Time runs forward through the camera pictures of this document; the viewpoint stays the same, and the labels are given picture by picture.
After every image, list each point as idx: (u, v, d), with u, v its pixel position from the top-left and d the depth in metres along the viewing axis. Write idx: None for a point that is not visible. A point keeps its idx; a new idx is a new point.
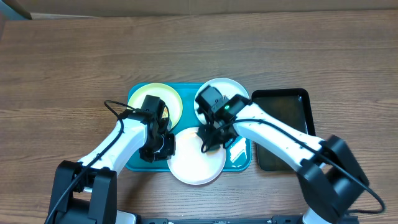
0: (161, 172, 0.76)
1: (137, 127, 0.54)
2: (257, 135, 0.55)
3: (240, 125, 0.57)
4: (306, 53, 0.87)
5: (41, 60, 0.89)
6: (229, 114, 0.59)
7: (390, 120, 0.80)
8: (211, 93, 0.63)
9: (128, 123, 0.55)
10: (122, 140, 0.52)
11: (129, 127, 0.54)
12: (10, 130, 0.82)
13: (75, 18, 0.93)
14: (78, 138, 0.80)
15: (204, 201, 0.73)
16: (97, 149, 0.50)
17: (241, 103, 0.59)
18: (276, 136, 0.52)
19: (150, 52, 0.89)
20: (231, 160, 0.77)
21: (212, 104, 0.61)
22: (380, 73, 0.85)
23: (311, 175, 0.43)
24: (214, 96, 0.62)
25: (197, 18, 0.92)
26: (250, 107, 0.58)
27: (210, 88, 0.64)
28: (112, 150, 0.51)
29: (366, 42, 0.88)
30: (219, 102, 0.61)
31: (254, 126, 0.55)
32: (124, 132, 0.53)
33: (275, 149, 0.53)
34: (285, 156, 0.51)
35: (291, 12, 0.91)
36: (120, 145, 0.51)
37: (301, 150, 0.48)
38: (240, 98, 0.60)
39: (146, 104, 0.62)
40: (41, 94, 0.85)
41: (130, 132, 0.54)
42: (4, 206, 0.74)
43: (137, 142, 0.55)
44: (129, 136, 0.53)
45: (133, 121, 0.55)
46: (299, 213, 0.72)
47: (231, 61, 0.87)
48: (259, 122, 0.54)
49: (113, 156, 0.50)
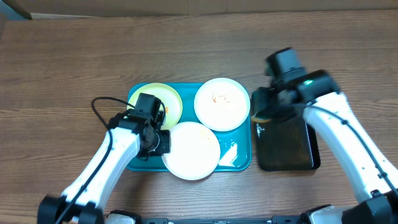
0: (161, 172, 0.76)
1: (127, 139, 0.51)
2: (331, 133, 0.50)
3: (316, 112, 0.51)
4: (305, 53, 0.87)
5: (41, 60, 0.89)
6: (305, 89, 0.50)
7: (390, 119, 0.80)
8: (286, 57, 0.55)
9: (117, 135, 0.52)
10: (111, 162, 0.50)
11: (120, 141, 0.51)
12: (10, 130, 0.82)
13: (75, 18, 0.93)
14: (78, 138, 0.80)
15: (204, 201, 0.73)
16: (83, 175, 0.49)
17: (323, 81, 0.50)
18: (355, 147, 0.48)
19: (149, 52, 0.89)
20: (231, 160, 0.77)
21: (287, 70, 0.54)
22: (380, 73, 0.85)
23: (379, 214, 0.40)
24: (290, 63, 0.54)
25: (197, 18, 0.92)
26: (337, 98, 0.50)
27: (290, 51, 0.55)
28: (100, 175, 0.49)
29: (365, 42, 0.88)
30: (295, 71, 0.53)
31: (334, 124, 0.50)
32: (112, 148, 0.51)
33: (343, 155, 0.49)
34: (350, 165, 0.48)
35: (291, 12, 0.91)
36: (108, 168, 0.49)
37: (378, 180, 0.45)
38: (324, 74, 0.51)
39: (138, 104, 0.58)
40: (41, 94, 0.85)
41: (119, 148, 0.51)
42: (4, 206, 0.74)
43: (129, 154, 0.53)
44: (118, 154, 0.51)
45: (124, 130, 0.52)
46: (298, 213, 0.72)
47: (231, 61, 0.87)
48: (342, 122, 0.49)
49: (100, 183, 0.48)
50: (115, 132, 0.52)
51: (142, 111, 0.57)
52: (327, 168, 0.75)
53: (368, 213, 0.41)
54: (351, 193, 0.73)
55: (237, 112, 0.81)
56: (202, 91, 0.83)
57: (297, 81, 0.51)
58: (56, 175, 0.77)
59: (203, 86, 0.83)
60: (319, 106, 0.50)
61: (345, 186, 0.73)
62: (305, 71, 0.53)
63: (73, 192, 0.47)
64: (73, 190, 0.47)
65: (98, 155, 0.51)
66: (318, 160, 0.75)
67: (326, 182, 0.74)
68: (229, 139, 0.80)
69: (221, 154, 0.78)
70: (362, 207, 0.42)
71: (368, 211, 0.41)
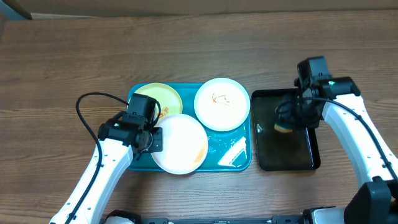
0: (160, 172, 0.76)
1: (118, 154, 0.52)
2: (343, 127, 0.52)
3: (333, 107, 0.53)
4: (306, 53, 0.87)
5: (41, 60, 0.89)
6: (328, 88, 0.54)
7: (390, 119, 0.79)
8: (317, 64, 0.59)
9: (106, 149, 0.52)
10: (101, 181, 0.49)
11: (110, 156, 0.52)
12: (10, 130, 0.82)
13: (75, 18, 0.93)
14: (78, 138, 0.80)
15: (203, 201, 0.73)
16: (71, 199, 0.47)
17: (346, 86, 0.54)
18: (364, 139, 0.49)
19: (149, 52, 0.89)
20: (231, 160, 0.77)
21: (315, 74, 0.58)
22: (380, 73, 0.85)
23: (377, 196, 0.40)
24: (320, 69, 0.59)
25: (197, 18, 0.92)
26: (355, 99, 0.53)
27: (322, 59, 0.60)
28: (90, 197, 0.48)
29: (365, 42, 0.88)
30: (323, 76, 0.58)
31: (348, 118, 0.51)
32: (102, 165, 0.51)
33: (352, 149, 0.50)
34: (357, 155, 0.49)
35: (291, 12, 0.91)
36: (99, 188, 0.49)
37: (382, 169, 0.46)
38: (349, 82, 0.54)
39: (132, 106, 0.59)
40: (41, 94, 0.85)
41: (110, 164, 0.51)
42: (4, 206, 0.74)
43: (118, 172, 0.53)
44: (109, 171, 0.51)
45: (114, 141, 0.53)
46: (298, 213, 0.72)
47: (231, 61, 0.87)
48: (356, 117, 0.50)
49: (89, 208, 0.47)
50: (104, 145, 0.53)
51: (135, 115, 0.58)
52: (327, 168, 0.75)
53: (367, 193, 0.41)
54: (351, 193, 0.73)
55: (237, 112, 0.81)
56: (203, 90, 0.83)
57: (323, 81, 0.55)
58: (56, 175, 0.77)
59: (204, 85, 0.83)
60: (339, 100, 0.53)
61: (345, 186, 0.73)
62: (332, 78, 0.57)
63: (61, 219, 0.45)
64: (61, 216, 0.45)
65: (87, 174, 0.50)
66: (318, 160, 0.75)
67: (326, 182, 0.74)
68: (229, 139, 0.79)
69: (221, 154, 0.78)
70: (362, 189, 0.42)
71: (367, 191, 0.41)
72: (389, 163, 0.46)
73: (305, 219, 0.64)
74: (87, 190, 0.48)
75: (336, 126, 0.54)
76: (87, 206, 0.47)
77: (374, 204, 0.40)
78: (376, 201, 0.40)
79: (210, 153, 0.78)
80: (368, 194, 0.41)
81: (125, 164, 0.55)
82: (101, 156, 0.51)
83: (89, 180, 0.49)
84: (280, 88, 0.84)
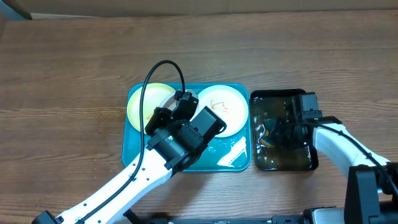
0: None
1: (154, 173, 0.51)
2: (330, 144, 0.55)
3: (319, 132, 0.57)
4: (305, 53, 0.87)
5: (41, 60, 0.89)
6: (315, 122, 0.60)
7: (390, 119, 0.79)
8: (308, 100, 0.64)
9: (147, 163, 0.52)
10: (125, 196, 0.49)
11: (146, 171, 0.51)
12: (10, 130, 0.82)
13: (76, 18, 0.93)
14: (78, 138, 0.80)
15: (203, 201, 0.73)
16: (89, 201, 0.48)
17: (331, 121, 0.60)
18: (349, 145, 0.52)
19: (149, 52, 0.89)
20: (231, 160, 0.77)
21: (306, 111, 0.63)
22: (380, 73, 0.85)
23: (361, 176, 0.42)
24: (311, 106, 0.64)
25: (198, 18, 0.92)
26: (339, 126, 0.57)
27: (313, 96, 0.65)
28: (106, 210, 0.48)
29: (365, 42, 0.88)
30: (312, 112, 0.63)
31: (332, 135, 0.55)
32: (134, 178, 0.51)
33: (340, 157, 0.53)
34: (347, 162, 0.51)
35: (291, 12, 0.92)
36: (120, 201, 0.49)
37: (365, 160, 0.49)
38: (333, 119, 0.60)
39: (197, 122, 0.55)
40: (41, 94, 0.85)
41: (140, 183, 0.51)
42: (4, 206, 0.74)
43: (147, 192, 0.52)
44: (136, 189, 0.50)
45: (157, 157, 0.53)
46: (298, 213, 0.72)
47: (231, 61, 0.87)
48: (337, 133, 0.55)
49: (99, 221, 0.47)
50: (147, 159, 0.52)
51: (195, 131, 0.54)
52: (326, 168, 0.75)
53: (353, 175, 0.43)
54: None
55: (238, 113, 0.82)
56: (222, 89, 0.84)
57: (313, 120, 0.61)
58: (56, 175, 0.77)
59: (229, 85, 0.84)
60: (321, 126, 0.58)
61: (345, 186, 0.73)
62: (320, 114, 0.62)
63: (71, 219, 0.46)
64: (73, 215, 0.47)
65: (117, 182, 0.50)
66: (316, 160, 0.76)
67: (326, 182, 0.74)
68: (229, 139, 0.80)
69: (221, 154, 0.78)
70: (349, 175, 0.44)
71: (353, 173, 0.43)
72: (370, 155, 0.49)
73: (305, 219, 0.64)
74: (106, 201, 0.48)
75: (325, 147, 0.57)
76: (98, 218, 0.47)
77: (359, 184, 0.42)
78: (361, 180, 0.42)
79: (211, 153, 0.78)
80: (354, 175, 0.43)
81: (158, 185, 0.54)
82: (137, 170, 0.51)
83: (114, 190, 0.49)
84: (280, 88, 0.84)
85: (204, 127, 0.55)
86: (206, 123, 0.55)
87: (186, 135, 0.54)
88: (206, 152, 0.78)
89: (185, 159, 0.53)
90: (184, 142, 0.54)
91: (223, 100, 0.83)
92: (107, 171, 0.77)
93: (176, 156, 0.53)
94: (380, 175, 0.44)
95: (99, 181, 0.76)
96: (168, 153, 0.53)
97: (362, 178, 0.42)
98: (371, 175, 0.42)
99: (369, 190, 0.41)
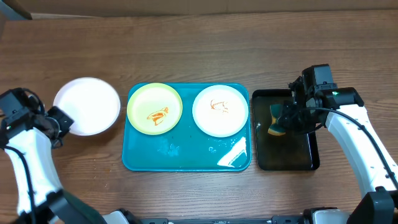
0: (161, 172, 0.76)
1: (28, 137, 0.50)
2: (346, 137, 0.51)
3: (336, 118, 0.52)
4: (305, 53, 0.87)
5: (41, 60, 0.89)
6: (331, 98, 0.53)
7: (390, 119, 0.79)
8: (322, 72, 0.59)
9: (16, 142, 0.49)
10: (33, 159, 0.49)
11: (23, 142, 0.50)
12: None
13: (75, 18, 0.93)
14: (78, 138, 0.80)
15: (204, 201, 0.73)
16: (21, 188, 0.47)
17: (351, 98, 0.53)
18: (367, 151, 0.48)
19: (149, 52, 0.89)
20: (231, 160, 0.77)
21: (319, 83, 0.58)
22: (380, 73, 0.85)
23: (380, 207, 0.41)
24: (325, 78, 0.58)
25: (197, 18, 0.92)
26: (361, 112, 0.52)
27: (327, 67, 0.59)
28: (35, 175, 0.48)
29: (365, 42, 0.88)
30: (327, 86, 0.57)
31: (352, 129, 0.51)
32: (23, 152, 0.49)
33: (354, 157, 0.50)
34: (360, 168, 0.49)
35: (290, 12, 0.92)
36: (35, 164, 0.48)
37: (385, 179, 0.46)
38: (354, 93, 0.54)
39: (5, 107, 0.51)
40: (41, 94, 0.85)
41: (30, 148, 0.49)
42: (4, 206, 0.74)
43: (43, 148, 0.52)
44: (32, 152, 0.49)
45: (18, 139, 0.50)
46: (299, 213, 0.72)
47: (231, 61, 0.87)
48: (359, 127, 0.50)
49: (42, 179, 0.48)
50: (14, 142, 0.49)
51: (15, 111, 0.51)
52: (327, 168, 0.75)
53: (370, 203, 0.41)
54: (351, 193, 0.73)
55: (238, 113, 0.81)
56: (222, 89, 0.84)
57: (328, 93, 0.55)
58: None
59: (229, 85, 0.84)
60: (342, 111, 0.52)
61: (345, 186, 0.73)
62: (336, 88, 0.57)
63: (27, 205, 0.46)
64: (24, 202, 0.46)
65: (16, 168, 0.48)
66: (318, 160, 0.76)
67: (326, 182, 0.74)
68: (229, 139, 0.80)
69: (221, 154, 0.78)
70: (365, 198, 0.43)
71: (370, 200, 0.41)
72: (393, 175, 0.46)
73: (305, 219, 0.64)
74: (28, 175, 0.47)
75: (339, 135, 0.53)
76: (40, 179, 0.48)
77: (375, 213, 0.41)
78: (378, 211, 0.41)
79: (211, 153, 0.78)
80: (371, 203, 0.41)
81: (45, 144, 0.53)
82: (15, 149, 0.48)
83: (23, 170, 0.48)
84: (280, 88, 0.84)
85: (15, 103, 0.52)
86: (12, 100, 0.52)
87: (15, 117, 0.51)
88: (206, 153, 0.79)
89: (38, 121, 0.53)
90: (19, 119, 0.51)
91: (223, 100, 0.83)
92: (107, 171, 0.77)
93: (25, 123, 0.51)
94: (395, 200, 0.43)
95: (99, 181, 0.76)
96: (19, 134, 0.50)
97: (380, 208, 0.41)
98: (390, 206, 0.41)
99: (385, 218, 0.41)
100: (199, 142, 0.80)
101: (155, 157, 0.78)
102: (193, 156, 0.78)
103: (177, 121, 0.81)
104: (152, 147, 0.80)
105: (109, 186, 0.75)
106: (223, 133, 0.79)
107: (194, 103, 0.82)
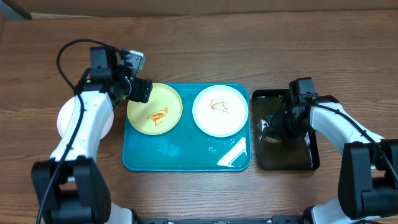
0: (160, 172, 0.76)
1: (97, 98, 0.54)
2: (326, 122, 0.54)
3: (317, 111, 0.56)
4: (305, 53, 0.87)
5: (41, 60, 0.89)
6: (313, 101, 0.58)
7: (390, 120, 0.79)
8: (306, 84, 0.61)
9: (86, 96, 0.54)
10: (89, 119, 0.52)
11: (90, 102, 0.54)
12: (10, 130, 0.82)
13: (76, 18, 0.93)
14: None
15: (204, 201, 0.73)
16: (64, 139, 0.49)
17: (328, 101, 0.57)
18: (344, 123, 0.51)
19: (150, 52, 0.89)
20: (231, 160, 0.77)
21: (303, 93, 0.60)
22: (380, 73, 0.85)
23: (357, 152, 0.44)
24: (309, 88, 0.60)
25: (198, 18, 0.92)
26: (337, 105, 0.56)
27: (310, 79, 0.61)
28: (81, 132, 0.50)
29: (365, 42, 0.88)
30: (311, 94, 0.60)
31: (328, 114, 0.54)
32: (85, 110, 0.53)
33: (335, 134, 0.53)
34: (341, 138, 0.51)
35: (291, 12, 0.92)
36: (87, 124, 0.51)
37: (359, 137, 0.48)
38: (330, 98, 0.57)
39: (94, 61, 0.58)
40: (41, 94, 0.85)
41: (92, 109, 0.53)
42: (4, 206, 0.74)
43: (100, 118, 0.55)
44: (91, 112, 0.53)
45: (95, 94, 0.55)
46: (299, 213, 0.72)
47: (231, 61, 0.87)
48: (334, 112, 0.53)
49: (83, 140, 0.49)
50: (86, 94, 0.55)
51: (100, 68, 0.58)
52: (327, 168, 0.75)
53: (347, 151, 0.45)
54: None
55: (238, 113, 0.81)
56: (222, 89, 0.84)
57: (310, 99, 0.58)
58: None
59: (229, 85, 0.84)
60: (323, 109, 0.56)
61: None
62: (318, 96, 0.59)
63: (60, 152, 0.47)
64: (59, 152, 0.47)
65: (73, 122, 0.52)
66: (318, 160, 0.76)
67: (326, 182, 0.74)
68: (229, 139, 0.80)
69: (221, 154, 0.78)
70: (344, 152, 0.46)
71: (348, 149, 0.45)
72: (365, 132, 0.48)
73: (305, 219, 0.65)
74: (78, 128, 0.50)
75: (321, 126, 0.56)
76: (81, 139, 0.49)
77: (353, 159, 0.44)
78: (356, 156, 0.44)
79: (211, 153, 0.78)
80: (348, 150, 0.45)
81: (105, 112, 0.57)
82: (82, 102, 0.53)
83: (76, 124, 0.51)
84: (280, 88, 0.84)
85: (102, 59, 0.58)
86: (100, 55, 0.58)
87: (97, 72, 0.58)
88: (206, 153, 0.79)
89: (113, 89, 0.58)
90: (99, 78, 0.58)
91: (223, 100, 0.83)
92: (107, 171, 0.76)
93: (102, 86, 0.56)
94: (374, 152, 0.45)
95: None
96: (95, 88, 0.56)
97: (354, 153, 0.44)
98: (365, 154, 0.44)
99: (362, 167, 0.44)
100: (199, 142, 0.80)
101: (155, 157, 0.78)
102: (194, 156, 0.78)
103: (177, 121, 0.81)
104: (152, 147, 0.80)
105: (109, 186, 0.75)
106: (223, 133, 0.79)
107: (194, 102, 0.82)
